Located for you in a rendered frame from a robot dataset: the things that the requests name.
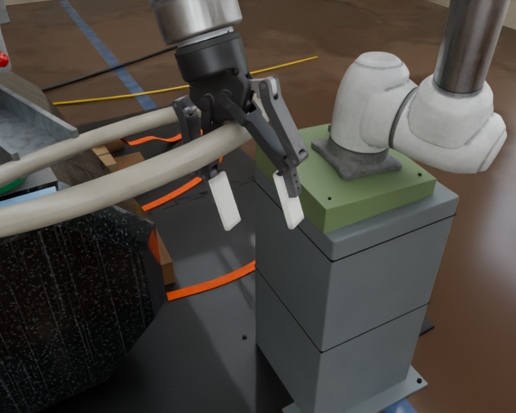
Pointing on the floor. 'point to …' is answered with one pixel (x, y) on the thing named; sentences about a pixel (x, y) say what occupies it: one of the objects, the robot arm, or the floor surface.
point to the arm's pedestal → (346, 300)
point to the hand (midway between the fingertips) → (257, 206)
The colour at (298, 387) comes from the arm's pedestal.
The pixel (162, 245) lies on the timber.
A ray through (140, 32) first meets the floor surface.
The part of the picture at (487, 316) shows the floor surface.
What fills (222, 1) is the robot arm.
